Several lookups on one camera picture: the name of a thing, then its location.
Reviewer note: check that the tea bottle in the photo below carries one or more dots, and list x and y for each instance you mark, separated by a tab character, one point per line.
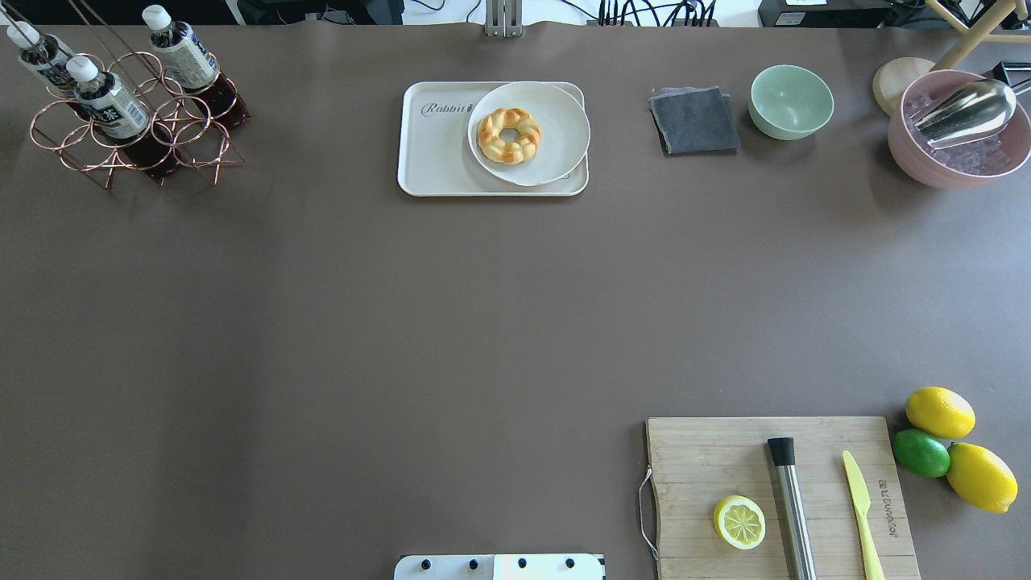
45	55
119	114
194	68

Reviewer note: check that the white rectangular tray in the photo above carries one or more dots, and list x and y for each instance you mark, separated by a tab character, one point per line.
434	155

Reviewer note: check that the white round plate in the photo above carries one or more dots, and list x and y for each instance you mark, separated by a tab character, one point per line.
562	119

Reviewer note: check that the grey folded cloth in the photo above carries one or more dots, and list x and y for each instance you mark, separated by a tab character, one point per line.
693	120

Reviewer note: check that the bamboo cutting board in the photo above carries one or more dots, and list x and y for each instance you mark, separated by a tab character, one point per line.
697	461

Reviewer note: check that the steel muddler black tip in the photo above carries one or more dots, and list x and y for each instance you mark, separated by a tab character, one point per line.
782	450

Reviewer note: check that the half lemon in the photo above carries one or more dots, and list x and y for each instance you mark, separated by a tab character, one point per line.
740	522

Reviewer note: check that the mint green bowl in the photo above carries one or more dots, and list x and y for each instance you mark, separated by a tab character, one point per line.
788	102

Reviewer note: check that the yellow plastic knife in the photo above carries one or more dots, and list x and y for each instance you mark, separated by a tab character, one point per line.
862	502

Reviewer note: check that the green lime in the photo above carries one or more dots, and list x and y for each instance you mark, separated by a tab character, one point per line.
921	453

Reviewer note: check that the round wooden stand base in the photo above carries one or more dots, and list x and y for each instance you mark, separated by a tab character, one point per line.
891	80

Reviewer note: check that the upper whole lemon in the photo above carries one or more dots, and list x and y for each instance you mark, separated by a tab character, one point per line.
940	412

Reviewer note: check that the whole lemon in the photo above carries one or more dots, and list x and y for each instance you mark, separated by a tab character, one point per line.
981	478
940	412

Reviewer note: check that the pink ice bowl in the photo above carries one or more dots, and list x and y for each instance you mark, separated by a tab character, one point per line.
940	169

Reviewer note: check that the lower whole lemon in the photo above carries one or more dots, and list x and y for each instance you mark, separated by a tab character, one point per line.
981	478

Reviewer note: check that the metal ice scoop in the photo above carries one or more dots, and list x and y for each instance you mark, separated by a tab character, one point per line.
977	110

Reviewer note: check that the wooden cup tree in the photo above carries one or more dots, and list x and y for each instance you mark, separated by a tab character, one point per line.
981	32

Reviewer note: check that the braided ring donut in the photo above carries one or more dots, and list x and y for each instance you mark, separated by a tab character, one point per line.
509	136

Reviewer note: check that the grey metal post bracket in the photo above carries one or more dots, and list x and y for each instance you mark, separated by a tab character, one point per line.
504	18

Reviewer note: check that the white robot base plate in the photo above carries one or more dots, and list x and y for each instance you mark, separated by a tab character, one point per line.
560	565

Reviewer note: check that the copper wire bottle rack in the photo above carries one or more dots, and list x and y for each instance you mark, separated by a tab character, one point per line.
148	111

